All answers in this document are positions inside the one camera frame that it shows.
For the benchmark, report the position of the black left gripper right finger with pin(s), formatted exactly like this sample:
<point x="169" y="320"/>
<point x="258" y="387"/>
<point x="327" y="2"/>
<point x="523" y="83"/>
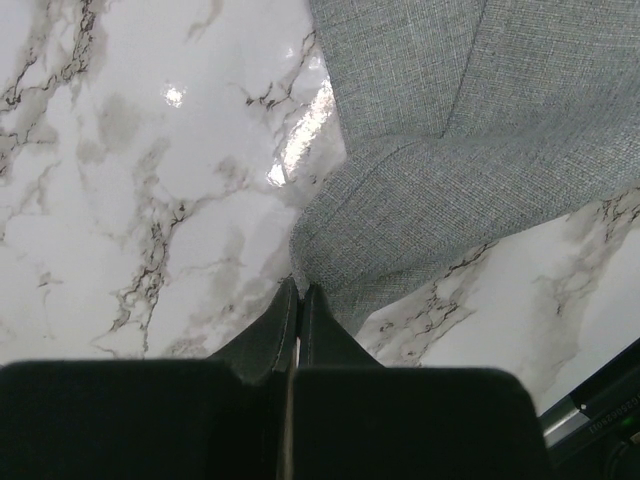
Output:
<point x="356" y="419"/>

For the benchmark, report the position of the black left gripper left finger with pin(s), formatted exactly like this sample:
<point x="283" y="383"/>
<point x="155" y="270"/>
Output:
<point x="221" y="417"/>

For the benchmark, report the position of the grey woven cloth napkin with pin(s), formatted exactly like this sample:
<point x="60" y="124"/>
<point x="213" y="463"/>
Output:
<point x="464" y="122"/>

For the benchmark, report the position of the black metal base frame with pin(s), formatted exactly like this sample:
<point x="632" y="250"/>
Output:
<point x="592" y="433"/>

